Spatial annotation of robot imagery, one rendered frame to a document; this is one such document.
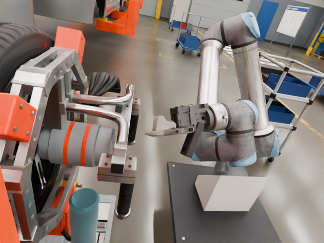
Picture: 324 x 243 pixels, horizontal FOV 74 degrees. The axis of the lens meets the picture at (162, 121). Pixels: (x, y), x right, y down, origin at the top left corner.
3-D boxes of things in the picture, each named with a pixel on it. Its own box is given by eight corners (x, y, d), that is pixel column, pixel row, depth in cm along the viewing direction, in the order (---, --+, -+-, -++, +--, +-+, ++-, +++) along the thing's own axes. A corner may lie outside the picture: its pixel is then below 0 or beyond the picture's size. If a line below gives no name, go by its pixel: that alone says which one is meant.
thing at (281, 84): (223, 131, 268) (257, 51, 217) (254, 135, 275) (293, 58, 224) (239, 160, 223) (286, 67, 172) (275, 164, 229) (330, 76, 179)
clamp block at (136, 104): (116, 106, 85) (117, 94, 82) (139, 109, 86) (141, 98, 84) (114, 112, 81) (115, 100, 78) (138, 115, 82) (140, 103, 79)
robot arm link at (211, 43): (196, 23, 105) (182, 156, 77) (222, 14, 98) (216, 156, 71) (205, 40, 114) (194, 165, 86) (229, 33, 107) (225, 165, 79)
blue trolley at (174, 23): (167, 29, 949) (171, 4, 900) (188, 32, 971) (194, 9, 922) (169, 31, 899) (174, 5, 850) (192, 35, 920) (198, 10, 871)
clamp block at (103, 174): (100, 167, 56) (101, 151, 53) (134, 170, 57) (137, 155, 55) (96, 181, 52) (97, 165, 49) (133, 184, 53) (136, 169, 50)
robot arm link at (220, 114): (214, 128, 75) (230, 130, 66) (201, 131, 74) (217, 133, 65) (210, 103, 75) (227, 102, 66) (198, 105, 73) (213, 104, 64)
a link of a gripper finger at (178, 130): (160, 128, 65) (186, 124, 67) (161, 134, 65) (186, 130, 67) (165, 130, 60) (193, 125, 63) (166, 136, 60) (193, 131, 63)
